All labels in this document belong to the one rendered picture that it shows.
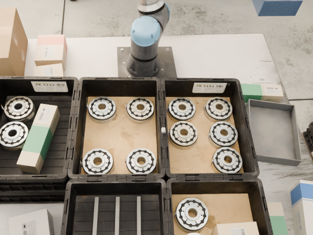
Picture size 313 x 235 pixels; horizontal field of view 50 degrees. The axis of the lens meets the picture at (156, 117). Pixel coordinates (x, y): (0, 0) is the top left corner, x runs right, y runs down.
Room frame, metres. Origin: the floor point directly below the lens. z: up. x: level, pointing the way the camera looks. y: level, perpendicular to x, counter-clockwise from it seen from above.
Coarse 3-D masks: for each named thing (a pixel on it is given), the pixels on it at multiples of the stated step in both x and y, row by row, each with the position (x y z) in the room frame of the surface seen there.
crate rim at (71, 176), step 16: (80, 80) 0.75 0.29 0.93; (96, 80) 0.76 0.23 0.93; (112, 80) 0.77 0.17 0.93; (128, 80) 0.78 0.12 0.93; (144, 80) 0.79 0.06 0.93; (80, 96) 0.68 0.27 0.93; (160, 96) 0.72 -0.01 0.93; (160, 112) 0.65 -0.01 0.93; (160, 128) 0.59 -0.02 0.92; (160, 144) 0.53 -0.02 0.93; (160, 160) 0.47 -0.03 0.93; (80, 176) 0.39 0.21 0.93; (96, 176) 0.39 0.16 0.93; (112, 176) 0.40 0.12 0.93; (128, 176) 0.40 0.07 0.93; (144, 176) 0.41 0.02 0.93; (160, 176) 0.41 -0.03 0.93
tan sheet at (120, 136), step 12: (120, 108) 0.72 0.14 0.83; (120, 120) 0.66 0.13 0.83; (96, 132) 0.60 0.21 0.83; (108, 132) 0.61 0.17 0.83; (120, 132) 0.61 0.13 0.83; (132, 132) 0.62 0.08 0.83; (144, 132) 0.62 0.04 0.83; (84, 144) 0.55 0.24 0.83; (96, 144) 0.55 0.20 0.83; (108, 144) 0.56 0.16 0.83; (120, 144) 0.56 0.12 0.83; (132, 144) 0.57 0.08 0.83; (144, 144) 0.57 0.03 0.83; (120, 156) 0.52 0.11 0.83; (156, 156) 0.53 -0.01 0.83; (120, 168) 0.47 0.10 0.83; (156, 168) 0.48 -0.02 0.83
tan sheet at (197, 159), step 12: (168, 120) 0.69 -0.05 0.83; (192, 120) 0.70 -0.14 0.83; (204, 120) 0.70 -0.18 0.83; (228, 120) 0.71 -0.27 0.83; (204, 132) 0.65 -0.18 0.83; (204, 144) 0.60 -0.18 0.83; (180, 156) 0.54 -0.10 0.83; (192, 156) 0.54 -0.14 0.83; (204, 156) 0.55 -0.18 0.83; (180, 168) 0.49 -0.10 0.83; (192, 168) 0.50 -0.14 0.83; (204, 168) 0.50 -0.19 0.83
